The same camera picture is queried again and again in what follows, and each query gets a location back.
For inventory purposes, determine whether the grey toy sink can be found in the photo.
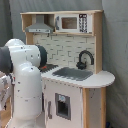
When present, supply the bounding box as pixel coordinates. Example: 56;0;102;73
53;67;92;81

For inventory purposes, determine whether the black toy faucet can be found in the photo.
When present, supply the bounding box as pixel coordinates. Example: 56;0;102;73
76;50;94;70

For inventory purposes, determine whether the white cupboard door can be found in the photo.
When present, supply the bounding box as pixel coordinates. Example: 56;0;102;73
44;81;82;128

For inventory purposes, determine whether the black toy stovetop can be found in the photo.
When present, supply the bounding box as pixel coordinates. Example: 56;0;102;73
39;64;58;73

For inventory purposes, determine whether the white toy microwave door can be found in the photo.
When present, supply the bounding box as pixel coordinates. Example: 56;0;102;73
55;14;92;33

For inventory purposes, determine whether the wooden toy kitchen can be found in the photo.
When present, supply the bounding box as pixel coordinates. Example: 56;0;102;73
21;10;115;128

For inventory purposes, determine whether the grey range hood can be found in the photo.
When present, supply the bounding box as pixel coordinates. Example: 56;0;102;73
25;15;53;34

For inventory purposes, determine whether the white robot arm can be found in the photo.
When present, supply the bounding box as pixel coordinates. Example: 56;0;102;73
0;39;47;120

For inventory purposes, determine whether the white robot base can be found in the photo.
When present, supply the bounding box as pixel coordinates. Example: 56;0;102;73
5;113;45;128

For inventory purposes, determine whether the grey ice dispenser panel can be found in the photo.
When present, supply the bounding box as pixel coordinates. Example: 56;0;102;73
55;93;71;120

